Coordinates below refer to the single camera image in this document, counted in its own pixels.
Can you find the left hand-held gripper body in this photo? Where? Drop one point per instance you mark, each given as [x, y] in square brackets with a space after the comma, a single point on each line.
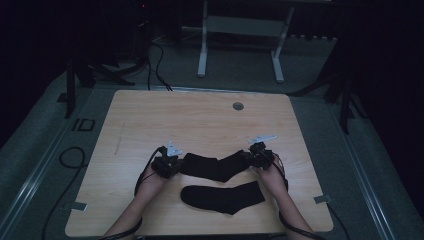
[165, 165]

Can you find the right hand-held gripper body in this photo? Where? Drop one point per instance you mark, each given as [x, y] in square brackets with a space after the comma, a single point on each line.
[261, 155]

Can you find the black sock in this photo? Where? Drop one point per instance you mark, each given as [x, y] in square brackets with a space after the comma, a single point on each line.
[221, 199]
[216, 168]

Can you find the person's left hand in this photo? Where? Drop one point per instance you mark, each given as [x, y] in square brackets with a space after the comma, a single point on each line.
[151, 181]

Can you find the person's right hand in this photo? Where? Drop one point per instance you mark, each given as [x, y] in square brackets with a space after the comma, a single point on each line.
[273, 178]

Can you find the grey round table grommet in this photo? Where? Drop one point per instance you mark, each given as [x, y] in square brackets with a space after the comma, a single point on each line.
[238, 106]

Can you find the grey tape piece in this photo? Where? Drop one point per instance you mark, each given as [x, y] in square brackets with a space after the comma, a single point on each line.
[78, 206]
[322, 199]

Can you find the black floor tape marker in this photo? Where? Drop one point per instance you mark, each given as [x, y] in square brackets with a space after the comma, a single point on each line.
[84, 124]

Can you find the black tripod stand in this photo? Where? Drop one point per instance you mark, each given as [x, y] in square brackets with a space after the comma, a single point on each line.
[345, 106]
[70, 86]

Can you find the dark power strip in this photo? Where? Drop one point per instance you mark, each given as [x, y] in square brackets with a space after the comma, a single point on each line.
[311, 37]

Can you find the grey metal floor rail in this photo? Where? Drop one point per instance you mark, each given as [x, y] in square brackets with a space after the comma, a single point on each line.
[363, 180]
[31, 181]

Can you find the white metal table frame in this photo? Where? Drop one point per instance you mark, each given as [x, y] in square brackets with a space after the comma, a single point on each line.
[245, 26]

